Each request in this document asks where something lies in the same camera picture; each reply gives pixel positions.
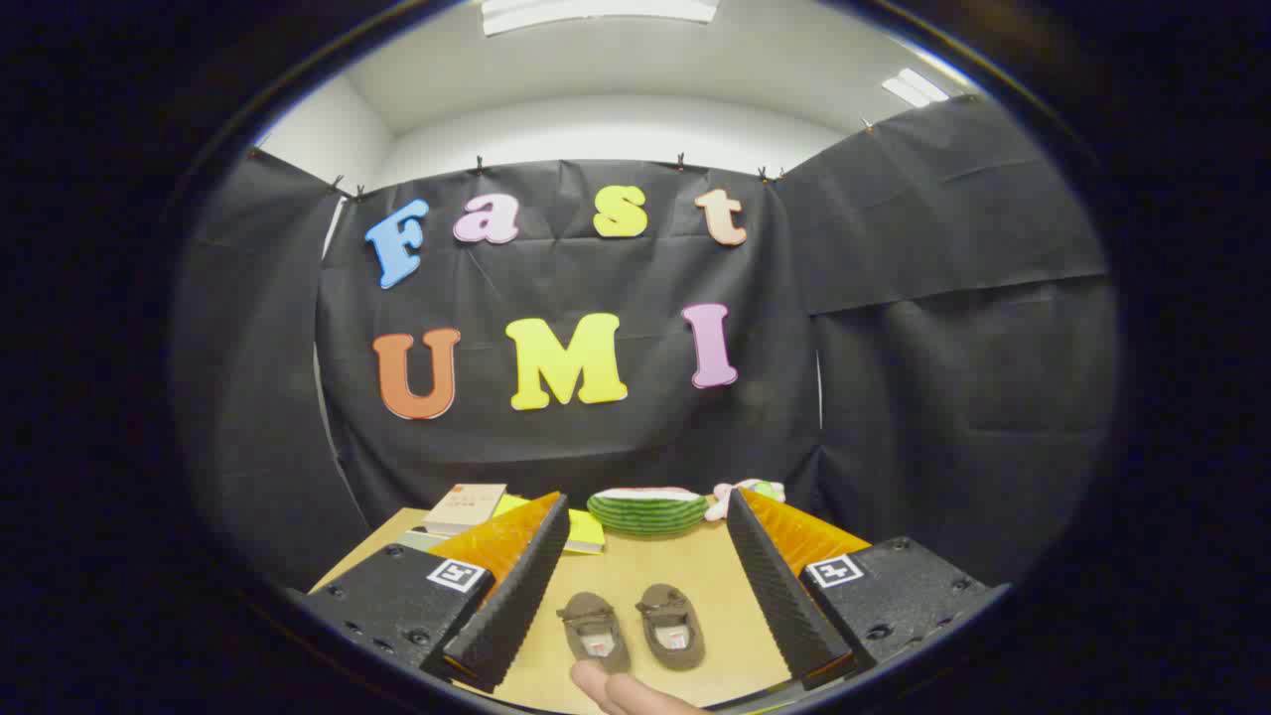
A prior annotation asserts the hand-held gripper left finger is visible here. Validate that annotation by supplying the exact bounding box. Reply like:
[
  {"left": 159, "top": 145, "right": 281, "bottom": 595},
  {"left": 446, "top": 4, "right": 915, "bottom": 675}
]
[{"left": 296, "top": 491, "right": 572, "bottom": 694}]

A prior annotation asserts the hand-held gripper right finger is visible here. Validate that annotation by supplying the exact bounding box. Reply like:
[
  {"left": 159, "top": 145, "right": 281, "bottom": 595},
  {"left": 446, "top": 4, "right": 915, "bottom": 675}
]
[{"left": 725, "top": 487, "right": 1014, "bottom": 691}]

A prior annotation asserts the brown suede shoe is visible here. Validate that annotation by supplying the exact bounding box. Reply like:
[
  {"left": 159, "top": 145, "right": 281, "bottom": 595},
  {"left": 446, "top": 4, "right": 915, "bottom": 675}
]
[
  {"left": 635, "top": 583, "right": 706, "bottom": 670},
  {"left": 556, "top": 592, "right": 633, "bottom": 674}
]

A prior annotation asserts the yellow book with red circle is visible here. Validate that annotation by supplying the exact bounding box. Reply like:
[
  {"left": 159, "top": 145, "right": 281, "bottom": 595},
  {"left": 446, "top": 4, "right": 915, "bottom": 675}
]
[{"left": 492, "top": 494, "right": 607, "bottom": 555}]

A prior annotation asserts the beige cover book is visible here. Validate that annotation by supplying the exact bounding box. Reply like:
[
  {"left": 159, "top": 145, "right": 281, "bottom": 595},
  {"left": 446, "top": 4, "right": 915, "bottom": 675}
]
[{"left": 424, "top": 484, "right": 507, "bottom": 537}]

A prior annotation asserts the pink and green plush toy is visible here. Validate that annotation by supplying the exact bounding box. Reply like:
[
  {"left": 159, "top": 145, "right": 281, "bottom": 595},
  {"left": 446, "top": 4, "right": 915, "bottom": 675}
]
[{"left": 703, "top": 479, "right": 785, "bottom": 522}]

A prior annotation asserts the watermelon slice plush toy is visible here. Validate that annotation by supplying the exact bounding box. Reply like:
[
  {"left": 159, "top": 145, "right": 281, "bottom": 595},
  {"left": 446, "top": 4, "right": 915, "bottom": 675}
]
[{"left": 586, "top": 487, "right": 711, "bottom": 537}]

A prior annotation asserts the black backdrop cloth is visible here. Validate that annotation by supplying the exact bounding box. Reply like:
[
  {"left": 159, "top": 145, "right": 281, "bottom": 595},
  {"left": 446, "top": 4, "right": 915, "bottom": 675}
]
[{"left": 169, "top": 94, "right": 1121, "bottom": 597}]

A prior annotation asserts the small ceiling light panel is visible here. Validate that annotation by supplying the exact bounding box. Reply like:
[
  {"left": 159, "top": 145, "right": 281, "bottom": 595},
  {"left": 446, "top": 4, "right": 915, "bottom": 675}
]
[{"left": 882, "top": 68, "right": 952, "bottom": 108}]

